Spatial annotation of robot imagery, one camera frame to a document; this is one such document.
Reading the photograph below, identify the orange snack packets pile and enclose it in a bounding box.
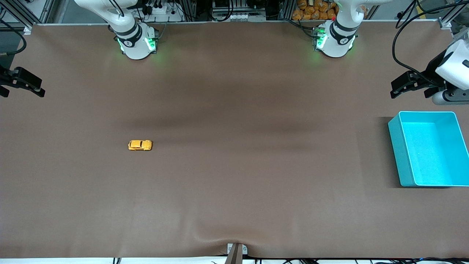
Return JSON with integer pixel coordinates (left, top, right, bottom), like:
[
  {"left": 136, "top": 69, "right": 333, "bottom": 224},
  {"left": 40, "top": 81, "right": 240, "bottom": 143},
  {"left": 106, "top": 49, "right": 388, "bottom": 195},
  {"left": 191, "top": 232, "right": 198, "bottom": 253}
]
[{"left": 292, "top": 0, "right": 368, "bottom": 21}]

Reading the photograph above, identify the metal table clamp bracket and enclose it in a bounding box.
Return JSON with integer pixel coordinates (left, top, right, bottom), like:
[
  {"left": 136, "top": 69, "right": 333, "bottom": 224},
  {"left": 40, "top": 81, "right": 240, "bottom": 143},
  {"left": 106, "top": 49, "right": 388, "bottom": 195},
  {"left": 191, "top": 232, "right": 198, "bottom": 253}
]
[{"left": 227, "top": 243, "right": 248, "bottom": 264}]

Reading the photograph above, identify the teal plastic storage bin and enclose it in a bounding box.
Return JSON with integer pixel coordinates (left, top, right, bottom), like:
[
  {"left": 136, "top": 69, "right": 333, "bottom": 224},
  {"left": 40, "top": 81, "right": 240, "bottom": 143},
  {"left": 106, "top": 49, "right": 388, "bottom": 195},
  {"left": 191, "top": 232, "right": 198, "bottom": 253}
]
[{"left": 388, "top": 111, "right": 469, "bottom": 188}]

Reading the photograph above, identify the yellow beetle toy car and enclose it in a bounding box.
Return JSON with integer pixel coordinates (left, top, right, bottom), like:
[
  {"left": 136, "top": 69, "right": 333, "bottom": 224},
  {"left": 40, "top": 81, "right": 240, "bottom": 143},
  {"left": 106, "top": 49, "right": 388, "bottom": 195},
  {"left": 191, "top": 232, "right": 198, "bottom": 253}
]
[{"left": 128, "top": 140, "right": 153, "bottom": 151}]

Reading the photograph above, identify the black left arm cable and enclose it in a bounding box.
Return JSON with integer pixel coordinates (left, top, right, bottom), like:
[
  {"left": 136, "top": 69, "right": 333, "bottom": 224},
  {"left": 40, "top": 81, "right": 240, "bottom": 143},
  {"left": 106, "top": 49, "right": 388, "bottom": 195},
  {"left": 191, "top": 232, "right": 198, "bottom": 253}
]
[{"left": 391, "top": 0, "right": 446, "bottom": 88}]

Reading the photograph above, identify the aluminium frame post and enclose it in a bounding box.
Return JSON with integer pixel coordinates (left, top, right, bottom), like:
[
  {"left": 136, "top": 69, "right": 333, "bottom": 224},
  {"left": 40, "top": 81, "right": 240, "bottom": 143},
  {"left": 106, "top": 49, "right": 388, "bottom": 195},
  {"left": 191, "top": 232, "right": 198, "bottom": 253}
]
[
  {"left": 0, "top": 0, "right": 55, "bottom": 34},
  {"left": 438, "top": 0, "right": 469, "bottom": 30}
]

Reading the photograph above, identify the white power strip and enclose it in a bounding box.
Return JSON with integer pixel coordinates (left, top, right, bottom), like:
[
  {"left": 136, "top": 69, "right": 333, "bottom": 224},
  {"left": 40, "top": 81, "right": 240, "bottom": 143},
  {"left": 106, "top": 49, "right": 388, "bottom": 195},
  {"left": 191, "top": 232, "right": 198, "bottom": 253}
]
[{"left": 141, "top": 0, "right": 182, "bottom": 22}]

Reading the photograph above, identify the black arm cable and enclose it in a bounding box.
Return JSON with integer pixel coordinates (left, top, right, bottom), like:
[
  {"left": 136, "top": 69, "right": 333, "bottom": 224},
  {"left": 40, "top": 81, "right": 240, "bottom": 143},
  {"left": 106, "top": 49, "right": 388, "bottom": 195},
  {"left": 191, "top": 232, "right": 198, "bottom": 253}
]
[
  {"left": 391, "top": 0, "right": 446, "bottom": 88},
  {"left": 0, "top": 18, "right": 27, "bottom": 56}
]

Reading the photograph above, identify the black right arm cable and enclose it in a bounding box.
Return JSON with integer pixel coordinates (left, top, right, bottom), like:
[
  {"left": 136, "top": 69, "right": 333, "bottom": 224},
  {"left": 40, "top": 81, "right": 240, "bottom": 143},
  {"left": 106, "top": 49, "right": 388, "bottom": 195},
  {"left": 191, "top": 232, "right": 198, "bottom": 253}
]
[{"left": 0, "top": 18, "right": 27, "bottom": 56}]

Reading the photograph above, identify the brown table mat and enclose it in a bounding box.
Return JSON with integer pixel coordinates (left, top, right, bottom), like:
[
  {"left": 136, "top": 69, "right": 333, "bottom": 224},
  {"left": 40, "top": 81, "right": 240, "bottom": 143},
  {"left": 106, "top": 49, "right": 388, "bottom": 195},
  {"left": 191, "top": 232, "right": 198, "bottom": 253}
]
[{"left": 0, "top": 22, "right": 469, "bottom": 259}]

